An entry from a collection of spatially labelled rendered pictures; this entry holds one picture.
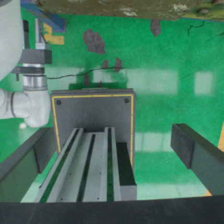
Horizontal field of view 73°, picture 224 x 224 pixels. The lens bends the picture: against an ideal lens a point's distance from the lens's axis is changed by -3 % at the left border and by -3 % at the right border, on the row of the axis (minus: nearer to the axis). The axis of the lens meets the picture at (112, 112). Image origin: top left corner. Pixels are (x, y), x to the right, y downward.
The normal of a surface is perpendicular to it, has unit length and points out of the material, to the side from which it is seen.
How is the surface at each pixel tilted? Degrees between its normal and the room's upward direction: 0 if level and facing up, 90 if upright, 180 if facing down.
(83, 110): 0
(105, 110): 0
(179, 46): 0
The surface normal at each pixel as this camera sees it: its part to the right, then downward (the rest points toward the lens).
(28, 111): 0.18, 0.32
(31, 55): -0.24, 0.25
